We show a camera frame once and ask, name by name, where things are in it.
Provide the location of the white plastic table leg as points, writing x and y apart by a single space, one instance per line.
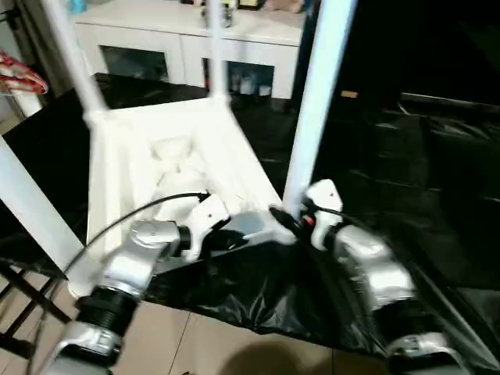
74 66
31 195
312 117
217 70

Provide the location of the white plastic table top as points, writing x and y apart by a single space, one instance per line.
129 156

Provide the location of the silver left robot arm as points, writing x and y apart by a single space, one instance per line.
133 250

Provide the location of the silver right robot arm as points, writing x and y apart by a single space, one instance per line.
375 265

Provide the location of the black mat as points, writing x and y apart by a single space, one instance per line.
390 176

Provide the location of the small gold label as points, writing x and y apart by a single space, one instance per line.
350 94

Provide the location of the long black bar device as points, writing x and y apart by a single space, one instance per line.
449 102

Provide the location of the dark grey bundle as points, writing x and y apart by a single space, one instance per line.
228 15

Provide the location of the brown cardboard box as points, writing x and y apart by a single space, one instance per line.
285 4

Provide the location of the white glass-door cabinet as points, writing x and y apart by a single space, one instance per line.
136 35

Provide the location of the white storage box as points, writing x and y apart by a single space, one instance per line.
29 103

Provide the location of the red clothes hangers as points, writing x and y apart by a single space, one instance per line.
19 74

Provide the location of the grey curtain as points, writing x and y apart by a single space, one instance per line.
35 39

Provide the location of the white blue patterned roll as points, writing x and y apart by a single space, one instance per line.
80 4

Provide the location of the black folding frame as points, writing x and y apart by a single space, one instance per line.
15 345

